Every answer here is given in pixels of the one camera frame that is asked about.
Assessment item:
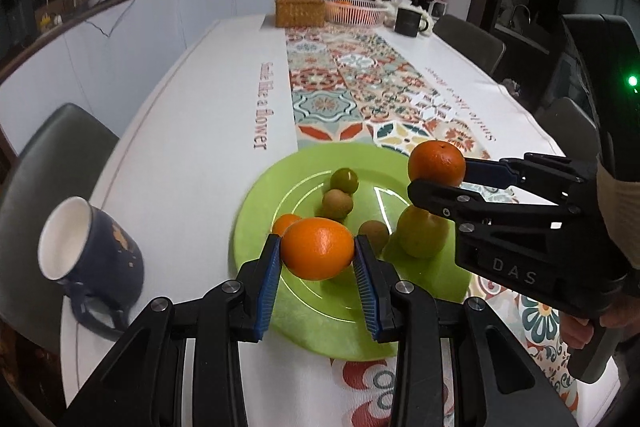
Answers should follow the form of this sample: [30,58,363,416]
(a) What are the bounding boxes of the dangling power cable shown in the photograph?
[82,0,136,38]

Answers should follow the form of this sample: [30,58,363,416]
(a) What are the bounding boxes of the small green fruit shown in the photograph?
[330,167,359,195]

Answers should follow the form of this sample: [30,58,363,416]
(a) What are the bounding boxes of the brown kiwi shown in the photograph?
[358,220,390,253]
[320,188,355,220]

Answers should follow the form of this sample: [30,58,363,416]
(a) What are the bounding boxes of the green plate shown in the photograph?
[232,143,476,362]

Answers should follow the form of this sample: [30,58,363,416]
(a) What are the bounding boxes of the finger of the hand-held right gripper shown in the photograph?
[406,179,597,234]
[464,152,599,204]

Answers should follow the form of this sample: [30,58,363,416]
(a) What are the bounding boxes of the person's right forearm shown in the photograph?
[596,157,640,270]

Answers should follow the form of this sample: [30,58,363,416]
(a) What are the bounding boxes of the yellow-green pear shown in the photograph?
[396,205,450,259]

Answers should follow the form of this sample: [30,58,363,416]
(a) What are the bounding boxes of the grey dining chair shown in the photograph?
[532,97,598,158]
[432,14,507,75]
[0,103,121,308]

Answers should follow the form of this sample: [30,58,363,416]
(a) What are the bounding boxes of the dark blue mug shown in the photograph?
[38,196,146,342]

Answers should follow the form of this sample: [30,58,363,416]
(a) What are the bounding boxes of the patterned white tablecloth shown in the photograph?
[60,12,586,427]

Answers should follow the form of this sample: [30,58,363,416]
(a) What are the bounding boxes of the wicker basket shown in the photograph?
[275,0,327,28]

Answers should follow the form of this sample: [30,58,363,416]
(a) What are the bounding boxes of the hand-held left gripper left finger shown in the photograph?
[60,234,283,427]

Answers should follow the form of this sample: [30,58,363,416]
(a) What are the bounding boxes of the person's right hand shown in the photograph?
[560,288,640,351]

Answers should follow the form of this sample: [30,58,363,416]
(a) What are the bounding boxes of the black mug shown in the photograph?
[394,5,430,38]

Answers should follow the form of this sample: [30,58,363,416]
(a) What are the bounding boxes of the white lower cabinets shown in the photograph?
[0,0,301,128]

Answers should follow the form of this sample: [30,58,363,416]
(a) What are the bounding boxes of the orange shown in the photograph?
[272,214,303,238]
[280,217,356,282]
[407,140,467,188]

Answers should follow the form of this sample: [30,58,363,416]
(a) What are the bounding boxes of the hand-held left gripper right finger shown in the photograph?
[354,234,581,427]

